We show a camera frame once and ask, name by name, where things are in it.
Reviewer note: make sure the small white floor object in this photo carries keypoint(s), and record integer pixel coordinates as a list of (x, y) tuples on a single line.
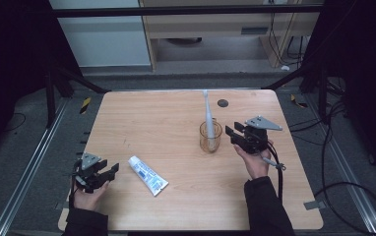
[(285, 68)]

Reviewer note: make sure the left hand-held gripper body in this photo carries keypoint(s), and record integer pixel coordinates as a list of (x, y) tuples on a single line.
[(87, 177)]

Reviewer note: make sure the light wooden desk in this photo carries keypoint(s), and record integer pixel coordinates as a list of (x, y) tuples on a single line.
[(209, 26)]

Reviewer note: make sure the white cabinet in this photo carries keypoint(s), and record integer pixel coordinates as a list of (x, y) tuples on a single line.
[(104, 39)]

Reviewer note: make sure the person's right hand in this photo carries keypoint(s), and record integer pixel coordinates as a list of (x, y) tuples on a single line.
[(256, 165)]

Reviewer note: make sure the dark round table grommet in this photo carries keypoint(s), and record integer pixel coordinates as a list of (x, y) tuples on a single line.
[(222, 103)]

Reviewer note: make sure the black metal stand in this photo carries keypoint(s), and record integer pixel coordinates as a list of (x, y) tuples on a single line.
[(322, 91), (50, 98)]

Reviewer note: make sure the aluminium floor rail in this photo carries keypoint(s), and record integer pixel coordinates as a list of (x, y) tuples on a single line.
[(350, 173), (31, 164)]

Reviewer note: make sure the white electric toothbrush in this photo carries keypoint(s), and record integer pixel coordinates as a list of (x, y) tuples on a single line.
[(209, 121)]

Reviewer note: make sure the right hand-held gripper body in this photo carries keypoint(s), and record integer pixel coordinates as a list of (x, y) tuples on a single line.
[(255, 139)]

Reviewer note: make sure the amber transparent cup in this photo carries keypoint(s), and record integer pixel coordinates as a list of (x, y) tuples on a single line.
[(210, 144)]

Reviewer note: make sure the grey tape piece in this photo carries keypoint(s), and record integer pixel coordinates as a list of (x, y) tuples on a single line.
[(314, 205)]

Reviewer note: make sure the grey socket strip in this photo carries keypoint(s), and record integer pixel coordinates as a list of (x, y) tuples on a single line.
[(254, 30)]

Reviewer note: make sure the person's left hand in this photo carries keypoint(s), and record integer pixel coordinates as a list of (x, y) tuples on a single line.
[(89, 200)]

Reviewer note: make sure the black horizontal frame bar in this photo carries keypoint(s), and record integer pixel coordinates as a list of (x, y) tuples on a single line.
[(176, 11)]

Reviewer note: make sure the white toothpaste tube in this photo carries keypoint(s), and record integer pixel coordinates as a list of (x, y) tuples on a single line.
[(148, 176)]

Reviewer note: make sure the yellow black striped tape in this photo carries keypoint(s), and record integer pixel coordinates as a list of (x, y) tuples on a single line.
[(85, 105), (298, 102)]

